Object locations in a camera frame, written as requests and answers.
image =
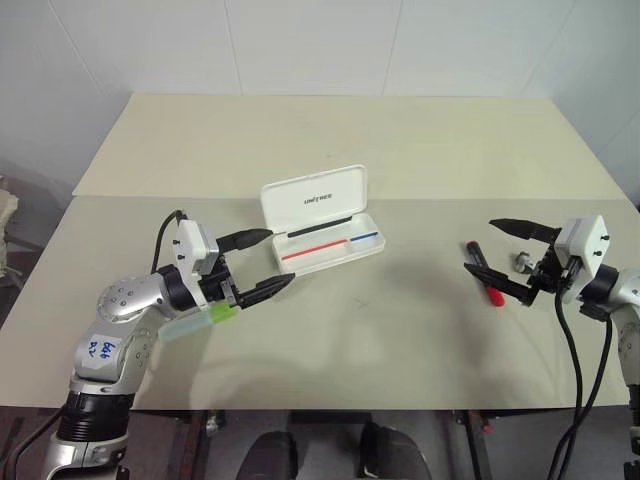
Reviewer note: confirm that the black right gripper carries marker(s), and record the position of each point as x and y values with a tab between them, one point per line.
550	272

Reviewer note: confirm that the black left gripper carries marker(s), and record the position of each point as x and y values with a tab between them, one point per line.
214	287

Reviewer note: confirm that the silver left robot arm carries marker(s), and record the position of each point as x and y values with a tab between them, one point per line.
122	300

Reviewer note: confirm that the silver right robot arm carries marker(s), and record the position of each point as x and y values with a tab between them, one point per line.
622	295

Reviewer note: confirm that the white plastic pencil case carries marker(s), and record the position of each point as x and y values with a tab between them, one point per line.
315	210

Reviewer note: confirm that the black marker with red cap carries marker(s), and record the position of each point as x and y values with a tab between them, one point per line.
477	260

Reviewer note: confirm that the red pen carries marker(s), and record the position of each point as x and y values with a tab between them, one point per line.
315	249

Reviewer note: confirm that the black pen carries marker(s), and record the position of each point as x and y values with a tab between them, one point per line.
320	226

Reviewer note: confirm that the green capped translucent highlighter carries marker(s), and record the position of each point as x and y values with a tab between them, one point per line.
200	322

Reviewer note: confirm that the blue pen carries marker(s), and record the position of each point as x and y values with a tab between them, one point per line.
363	235

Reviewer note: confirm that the dark rounded shape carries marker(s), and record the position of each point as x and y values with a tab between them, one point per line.
395	452

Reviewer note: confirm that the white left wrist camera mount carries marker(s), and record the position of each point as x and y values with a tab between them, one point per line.
192	247

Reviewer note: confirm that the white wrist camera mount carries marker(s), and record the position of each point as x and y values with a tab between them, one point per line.
585	245
192	247

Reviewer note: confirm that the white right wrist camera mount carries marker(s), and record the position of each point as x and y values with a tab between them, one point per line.
585	245

